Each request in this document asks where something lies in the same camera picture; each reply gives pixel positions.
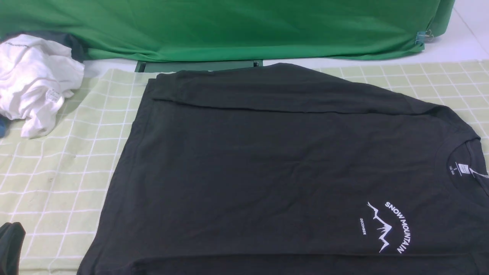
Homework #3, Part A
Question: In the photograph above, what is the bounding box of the blue binder clip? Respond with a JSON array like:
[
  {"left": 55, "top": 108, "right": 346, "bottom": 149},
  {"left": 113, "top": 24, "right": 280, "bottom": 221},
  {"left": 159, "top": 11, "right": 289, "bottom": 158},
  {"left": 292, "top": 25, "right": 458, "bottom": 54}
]
[{"left": 414, "top": 29, "right": 434, "bottom": 45}]

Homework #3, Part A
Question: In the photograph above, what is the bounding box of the blue garment at edge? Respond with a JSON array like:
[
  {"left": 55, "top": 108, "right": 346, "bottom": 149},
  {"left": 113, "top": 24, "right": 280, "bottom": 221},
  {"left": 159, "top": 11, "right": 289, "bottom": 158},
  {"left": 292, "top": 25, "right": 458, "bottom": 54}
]
[{"left": 0, "top": 116, "right": 7, "bottom": 138}]

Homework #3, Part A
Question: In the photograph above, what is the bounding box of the dark gray long-sleeved shirt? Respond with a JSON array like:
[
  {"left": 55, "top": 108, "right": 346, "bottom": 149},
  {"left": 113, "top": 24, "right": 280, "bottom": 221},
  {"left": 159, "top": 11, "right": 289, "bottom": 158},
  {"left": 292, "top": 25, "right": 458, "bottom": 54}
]
[{"left": 77, "top": 64, "right": 488, "bottom": 275}]

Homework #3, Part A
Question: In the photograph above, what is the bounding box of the crumpled white shirt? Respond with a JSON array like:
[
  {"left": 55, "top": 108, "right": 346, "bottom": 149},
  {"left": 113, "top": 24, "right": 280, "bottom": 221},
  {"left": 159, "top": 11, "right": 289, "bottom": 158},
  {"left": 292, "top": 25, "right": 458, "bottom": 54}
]
[{"left": 0, "top": 34, "right": 84, "bottom": 139}]

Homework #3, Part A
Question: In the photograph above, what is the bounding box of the light green checkered tablecloth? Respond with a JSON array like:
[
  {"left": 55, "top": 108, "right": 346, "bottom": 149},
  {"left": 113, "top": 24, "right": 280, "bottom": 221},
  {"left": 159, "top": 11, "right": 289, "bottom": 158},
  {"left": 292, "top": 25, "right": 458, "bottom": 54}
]
[{"left": 0, "top": 60, "right": 489, "bottom": 275}]

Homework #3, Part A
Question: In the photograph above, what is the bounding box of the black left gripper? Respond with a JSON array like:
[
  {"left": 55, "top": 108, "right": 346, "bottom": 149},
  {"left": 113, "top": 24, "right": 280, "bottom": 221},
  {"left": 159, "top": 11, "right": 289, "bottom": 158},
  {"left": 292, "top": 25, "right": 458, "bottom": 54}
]
[{"left": 0, "top": 222, "right": 26, "bottom": 275}]

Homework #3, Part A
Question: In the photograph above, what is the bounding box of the green backdrop cloth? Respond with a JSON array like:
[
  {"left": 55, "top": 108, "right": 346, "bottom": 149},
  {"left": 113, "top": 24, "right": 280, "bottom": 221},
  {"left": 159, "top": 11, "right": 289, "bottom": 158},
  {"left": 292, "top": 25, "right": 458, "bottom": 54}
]
[{"left": 0, "top": 0, "right": 455, "bottom": 61}]

